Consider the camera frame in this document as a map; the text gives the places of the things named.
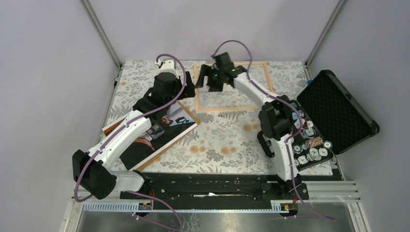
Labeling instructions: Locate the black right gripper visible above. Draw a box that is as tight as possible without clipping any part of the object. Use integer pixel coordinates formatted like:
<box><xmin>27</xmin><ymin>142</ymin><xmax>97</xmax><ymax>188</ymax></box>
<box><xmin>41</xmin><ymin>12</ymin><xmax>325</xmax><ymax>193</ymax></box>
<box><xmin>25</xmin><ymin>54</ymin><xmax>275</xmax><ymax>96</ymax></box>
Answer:
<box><xmin>195</xmin><ymin>64</ymin><xmax>224</xmax><ymax>93</ymax></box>

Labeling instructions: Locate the light wooden picture frame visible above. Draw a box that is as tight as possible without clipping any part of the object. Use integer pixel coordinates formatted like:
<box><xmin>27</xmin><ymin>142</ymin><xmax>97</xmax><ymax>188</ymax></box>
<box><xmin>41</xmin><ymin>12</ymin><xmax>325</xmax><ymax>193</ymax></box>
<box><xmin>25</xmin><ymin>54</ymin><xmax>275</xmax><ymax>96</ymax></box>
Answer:
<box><xmin>195</xmin><ymin>61</ymin><xmax>276</xmax><ymax>112</ymax></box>

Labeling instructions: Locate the printed photo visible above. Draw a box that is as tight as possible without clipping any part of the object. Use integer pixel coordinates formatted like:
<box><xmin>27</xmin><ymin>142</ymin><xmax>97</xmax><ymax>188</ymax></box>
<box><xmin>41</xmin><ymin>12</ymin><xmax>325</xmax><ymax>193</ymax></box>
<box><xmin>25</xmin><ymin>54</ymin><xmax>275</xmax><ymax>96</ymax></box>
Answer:
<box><xmin>112</xmin><ymin>102</ymin><xmax>201</xmax><ymax>171</ymax></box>

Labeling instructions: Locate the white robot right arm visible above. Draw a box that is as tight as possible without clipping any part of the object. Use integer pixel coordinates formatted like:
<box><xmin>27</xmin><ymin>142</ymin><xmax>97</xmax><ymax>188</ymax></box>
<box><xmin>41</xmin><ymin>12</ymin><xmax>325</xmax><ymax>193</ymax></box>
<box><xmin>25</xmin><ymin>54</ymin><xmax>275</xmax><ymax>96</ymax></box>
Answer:
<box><xmin>195</xmin><ymin>52</ymin><xmax>300</xmax><ymax>199</ymax></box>

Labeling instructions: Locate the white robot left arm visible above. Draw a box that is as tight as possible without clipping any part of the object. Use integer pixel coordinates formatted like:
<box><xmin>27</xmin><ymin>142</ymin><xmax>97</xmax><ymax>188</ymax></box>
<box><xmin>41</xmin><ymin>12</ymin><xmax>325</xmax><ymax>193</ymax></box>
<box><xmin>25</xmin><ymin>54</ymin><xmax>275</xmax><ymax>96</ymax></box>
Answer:
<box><xmin>72</xmin><ymin>54</ymin><xmax>194</xmax><ymax>202</ymax></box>

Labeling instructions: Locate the brown cardboard backing board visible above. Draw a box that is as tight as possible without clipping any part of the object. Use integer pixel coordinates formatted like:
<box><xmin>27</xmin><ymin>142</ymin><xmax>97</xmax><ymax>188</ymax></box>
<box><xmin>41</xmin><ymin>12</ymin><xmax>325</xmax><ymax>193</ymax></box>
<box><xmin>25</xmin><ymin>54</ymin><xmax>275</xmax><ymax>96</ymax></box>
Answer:
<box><xmin>130</xmin><ymin>102</ymin><xmax>199</xmax><ymax>170</ymax></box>

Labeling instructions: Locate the floral patterned table mat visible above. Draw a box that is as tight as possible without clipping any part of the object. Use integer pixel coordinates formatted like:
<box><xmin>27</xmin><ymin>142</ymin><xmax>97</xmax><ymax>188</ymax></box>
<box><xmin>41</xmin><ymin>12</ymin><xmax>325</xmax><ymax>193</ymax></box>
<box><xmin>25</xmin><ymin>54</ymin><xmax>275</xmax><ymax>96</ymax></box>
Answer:
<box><xmin>107</xmin><ymin>60</ymin><xmax>336</xmax><ymax>176</ymax></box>

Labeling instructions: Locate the black poker chip case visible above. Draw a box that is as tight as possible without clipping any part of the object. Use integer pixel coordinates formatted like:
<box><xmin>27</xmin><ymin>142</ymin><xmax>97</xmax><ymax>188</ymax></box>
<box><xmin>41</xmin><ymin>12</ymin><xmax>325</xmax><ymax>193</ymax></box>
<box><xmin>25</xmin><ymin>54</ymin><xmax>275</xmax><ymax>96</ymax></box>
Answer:
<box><xmin>257</xmin><ymin>70</ymin><xmax>380</xmax><ymax>170</ymax></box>

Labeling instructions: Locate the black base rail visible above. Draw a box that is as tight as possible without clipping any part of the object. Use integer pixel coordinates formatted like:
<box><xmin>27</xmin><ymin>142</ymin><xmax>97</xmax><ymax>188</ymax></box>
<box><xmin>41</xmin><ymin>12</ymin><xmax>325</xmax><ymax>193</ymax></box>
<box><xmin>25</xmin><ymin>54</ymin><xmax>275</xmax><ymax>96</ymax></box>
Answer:
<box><xmin>139</xmin><ymin>173</ymin><xmax>309</xmax><ymax>210</ymax></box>

